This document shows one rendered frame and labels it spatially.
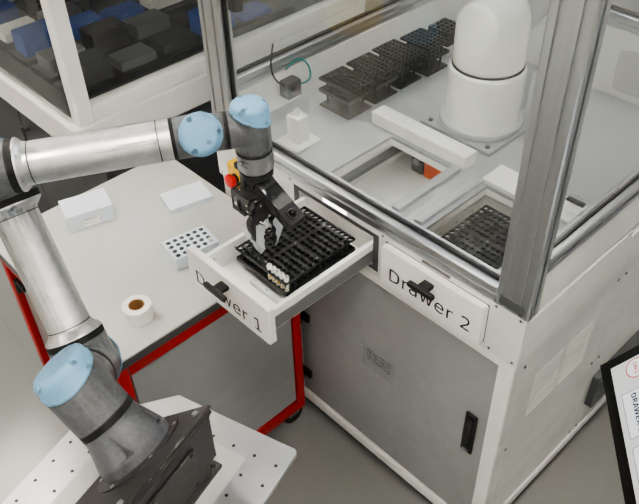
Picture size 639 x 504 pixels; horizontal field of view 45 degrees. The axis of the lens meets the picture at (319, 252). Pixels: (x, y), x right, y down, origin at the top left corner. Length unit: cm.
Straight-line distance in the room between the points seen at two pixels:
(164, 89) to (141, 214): 44
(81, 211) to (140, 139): 82
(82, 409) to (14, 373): 151
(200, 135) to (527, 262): 65
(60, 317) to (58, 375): 16
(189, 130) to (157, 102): 110
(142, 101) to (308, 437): 117
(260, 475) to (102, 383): 36
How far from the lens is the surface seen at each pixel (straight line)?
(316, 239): 186
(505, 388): 178
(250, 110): 148
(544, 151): 137
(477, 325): 168
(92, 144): 138
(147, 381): 193
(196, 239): 201
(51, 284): 154
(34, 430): 274
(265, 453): 160
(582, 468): 259
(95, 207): 216
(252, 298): 164
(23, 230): 154
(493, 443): 195
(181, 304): 190
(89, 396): 143
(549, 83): 131
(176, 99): 248
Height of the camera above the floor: 208
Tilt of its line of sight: 42 degrees down
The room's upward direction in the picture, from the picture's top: 2 degrees counter-clockwise
